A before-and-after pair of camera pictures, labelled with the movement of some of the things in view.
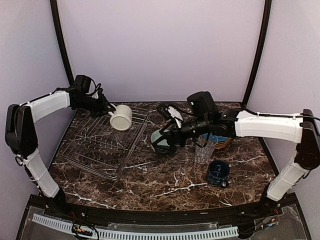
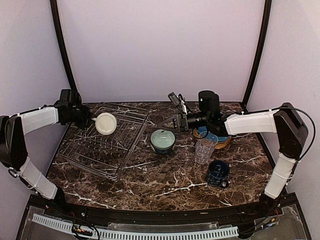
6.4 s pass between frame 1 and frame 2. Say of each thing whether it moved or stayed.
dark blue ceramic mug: stayed
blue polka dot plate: stayed
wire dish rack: stayed
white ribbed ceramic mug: moved
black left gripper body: moved
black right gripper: moved
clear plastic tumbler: stayed
